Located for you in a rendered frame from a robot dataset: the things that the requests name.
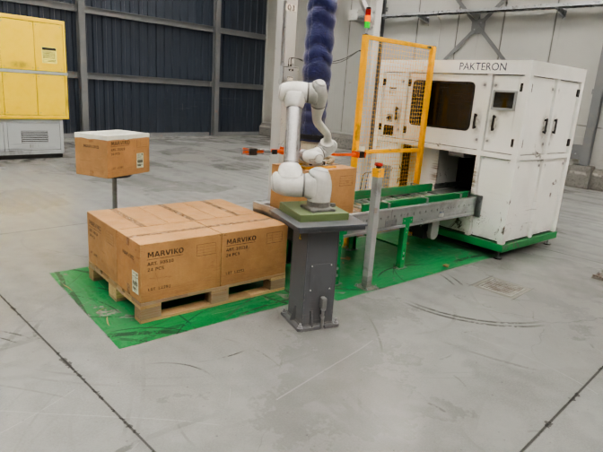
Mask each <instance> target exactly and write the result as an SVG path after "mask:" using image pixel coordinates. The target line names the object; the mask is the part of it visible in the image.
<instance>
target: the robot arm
mask: <svg viewBox="0 0 603 452"><path fill-rule="evenodd" d="M278 98H279V100H280V101H283V102H284V106H285V108H286V118H285V136H284V163H282V164H281V165H280V166H279V169H278V171H275V172H274V173H273V174H272V176H271V189H272V190H273V191H274V192H276V193H277V194H279V195H281V196H291V197H305V198H307V203H306V204H301V207H302V208H304V209H306V210H308V211H310V212H311V213H325V212H335V211H336V209H335V208H332V207H336V204H335V203H330V197H331V191H332V182H331V177H330V174H329V172H328V170H327V169H325V168H321V167H314V168H312V169H310V170H309V173H305V174H304V173H302V167H301V166H300V164H299V160H300V161H306V162H307V163H309V164H313V165H318V164H320V163H321V162H323V159H324V158H326V157H328V156H329V155H331V154H332V153H334V152H335V151H336V149H337V143H336V141H335V140H332V139H331V133H330V131H329V130H328V128H327V127H326V126H325V125H324V123H323V122H322V120H321V118H322V114H323V111H324V109H325V107H326V103H327V99H328V90H327V85H326V83H325V82H324V81H323V80H320V79H318V80H315V81H313V83H305V82H286V83H282V84H280V85H279V90H278ZM305 103H309V104H310V105H311V114H312V121H313V124H314V126H315V127H316V128H317V129H318V130H319V131H320V132H321V133H322V134H323V135H324V138H322V139H321V140H320V142H319V144H318V146H317V147H315V148H313V149H309V150H305V149H300V134H301V119H302V109H303V107H304V104H305Z"/></svg>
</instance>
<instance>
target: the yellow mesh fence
mask: <svg viewBox="0 0 603 452"><path fill-rule="evenodd" d="M369 40H375V41H380V42H384V45H387V44H388V43H389V45H390V43H391V44H398V45H403V46H407V48H408V47H414V48H417V50H420V49H418V48H424V49H429V52H430V53H429V56H428V59H429V60H428V63H427V66H428V68H427V72H426V73H427V74H426V79H425V78H423V79H425V80H426V83H425V86H424V88H425V90H422V91H424V93H420V92H419V95H420V94H423V95H424V101H423V108H422V109H421V110H422V111H423V112H415V113H419V114H420V113H422V116H421V118H422V119H421V123H420V130H419V133H420V135H419V138H418V140H419V142H418V145H417V147H418V148H405V149H399V148H398V149H392V147H391V149H380V147H381V148H382V146H369V147H376V149H374V148H373V150H372V149H370V150H369V148H368V150H366V149H365V150H364V151H365V152H366V153H380V156H381V154H382V153H383V155H384V153H386V154H393V155H394V153H391V152H395V153H397V152H407V154H408V153H412V154H413V153H416V155H417V156H416V160H415V162H416V165H415V174H414V177H415V178H414V182H413V183H415V184H419V183H420V176H421V168H422V161H423V154H424V140H425V133H426V126H427V118H428V111H429V104H430V97H431V89H432V82H433V68H434V60H435V53H436V47H435V46H430V47H432V48H427V46H429V45H424V44H418V43H414V42H408V41H403V40H397V39H388V38H383V37H377V36H372V35H368V34H363V38H362V48H361V58H360V68H359V78H358V88H357V98H356V109H355V119H354V138H353V148H352V151H359V143H360V133H361V127H383V130H384V127H386V129H387V126H361V123H362V115H364V114H363V107H369V106H363V95H364V94H368V95H369V92H368V93H366V90H365V89H364V85H365V77H369V76H365V75H366V73H367V74H368V71H367V72H366V66H367V56H370V52H369V55H368V51H370V50H368V47H369V42H370V41H369ZM385 42H386V43H387V44H385ZM370 45H371V42H370ZM390 46H392V45H390ZM364 90H365V93H364ZM390 135H392V134H391V132H390ZM387 136H389V134H387ZM385 138H386V135H385ZM386 139H392V141H393V139H402V140H403V139H406V142H400V140H399V142H400V143H404V145H405V143H416V142H412V141H411V142H408V141H407V139H413V138H410V136H409V138H403V137H402V138H396V137H395V138H386ZM366 143H367V139H366ZM377 147H379V149H377ZM357 162H358V158H355V157H352V158H351V167H354V168H357ZM358 163H363V162H358ZM415 184H413V185H415ZM348 243H349V238H344V245H343V246H342V248H345V246H347V248H348Z"/></svg>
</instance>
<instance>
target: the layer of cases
mask: <svg viewBox="0 0 603 452"><path fill-rule="evenodd" d="M87 223H88V246H89V260H90V261H91V262H92V263H93V264H94V265H96V266H97V267H98V268H99V269H101V271H102V272H103V273H105V274H106V275H107V276H108V277H109V278H110V279H112V280H113V281H114V282H115V283H117V284H118V285H119V286H120V287H121V288H123V289H124V290H125V291H126V292H128V293H129V294H130V295H131V296H132V297H134V298H135V299H136V300H137V301H138V302H140V303H145V302H149V301H154V300H161V299H165V298H169V297H174V296H178V295H182V294H187V293H191V292H195V291H202V290H207V289H211V288H215V287H220V286H224V285H228V284H233V283H240V282H245V281H248V280H253V279H257V278H261V277H266V276H269V275H274V274H281V273H285V264H286V249H287V234H288V226H287V225H285V224H284V223H282V222H280V221H278V220H276V219H273V218H271V217H268V216H265V215H264V214H261V213H257V212H254V211H251V210H250V209H247V208H244V207H242V206H239V205H236V204H233V203H230V202H228V201H225V200H222V199H214V200H204V201H194V202H184V203H174V204H156V205H146V206H137V207H127V208H117V209H107V210H97V211H88V212H87Z"/></svg>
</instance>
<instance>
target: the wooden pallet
mask: <svg viewBox="0 0 603 452"><path fill-rule="evenodd" d="M89 277H90V278H91V279H92V280H93V281H98V280H104V279H105V280H106V281H107V282H108V283H109V296H110V297H111V298H112V299H113V300H114V301H122V300H130V301H131V302H132V303H133V304H134V305H135V320H137V321H138V322H139V323H140V324H144V323H148V322H152V321H155V320H159V319H163V318H166V317H174V316H177V315H181V314H185V313H188V312H192V311H197V310H200V309H207V308H211V307H214V306H218V305H223V304H226V303H230V302H234V301H237V300H244V299H248V298H252V297H256V296H259V295H263V294H267V293H270V292H275V291H281V290H284V286H285V273H281V274H274V275H269V276H266V277H261V278H257V279H253V280H248V281H245V282H236V283H233V284H228V285H224V286H220V287H215V288H211V289H207V290H202V291H195V292H191V293H187V294H182V295H178V296H174V297H169V298H165V299H161V300H154V301H149V302H145V303H140V302H138V301H137V300H136V299H135V298H134V297H132V296H131V295H130V294H129V293H128V292H126V291H125V290H124V289H123V288H121V287H120V286H119V285H118V284H117V283H115V282H114V281H113V280H112V279H110V278H109V277H108V276H107V275H106V274H105V273H103V272H102V271H101V269H99V268H98V267H97V266H96V265H94V264H93V263H92V262H91V261H90V260H89ZM262 280H263V286H262V287H258V288H255V289H250V290H246V291H239V292H235V293H232V294H229V288H230V287H233V286H238V285H242V284H246V283H253V282H258V281H262ZM201 293H204V294H205V299H204V300H200V301H196V302H192V303H189V304H184V305H180V306H176V307H172V308H168V309H162V302H164V301H169V300H176V299H180V298H185V297H188V296H193V295H197V294H201Z"/></svg>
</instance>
